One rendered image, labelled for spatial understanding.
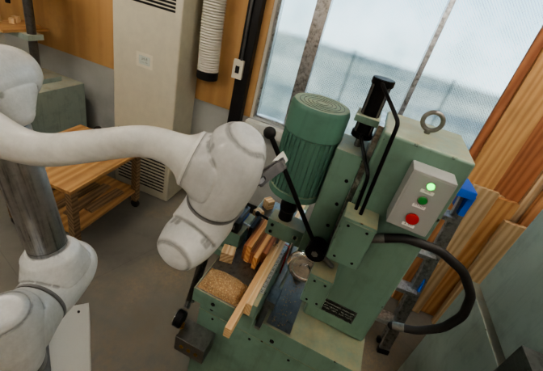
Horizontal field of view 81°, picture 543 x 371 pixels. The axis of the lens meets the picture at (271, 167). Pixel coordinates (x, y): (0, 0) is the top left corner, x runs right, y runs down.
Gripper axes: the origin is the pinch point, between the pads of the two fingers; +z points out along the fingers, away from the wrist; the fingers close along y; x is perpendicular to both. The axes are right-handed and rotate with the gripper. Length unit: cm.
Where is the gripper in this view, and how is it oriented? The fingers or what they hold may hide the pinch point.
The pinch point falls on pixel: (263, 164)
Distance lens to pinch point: 89.9
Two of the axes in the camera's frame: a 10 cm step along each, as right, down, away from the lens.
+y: 8.2, -2.9, -4.9
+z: 3.6, -3.9, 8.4
